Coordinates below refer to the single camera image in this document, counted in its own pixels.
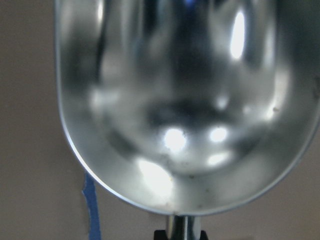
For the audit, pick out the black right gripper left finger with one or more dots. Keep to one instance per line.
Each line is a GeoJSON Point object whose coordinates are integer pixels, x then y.
{"type": "Point", "coordinates": [160, 235]}

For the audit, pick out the metal ice scoop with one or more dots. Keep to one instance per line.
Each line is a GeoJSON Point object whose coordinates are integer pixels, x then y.
{"type": "Point", "coordinates": [188, 108]}

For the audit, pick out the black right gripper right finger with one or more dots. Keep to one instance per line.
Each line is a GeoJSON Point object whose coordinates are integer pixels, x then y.
{"type": "Point", "coordinates": [203, 235]}

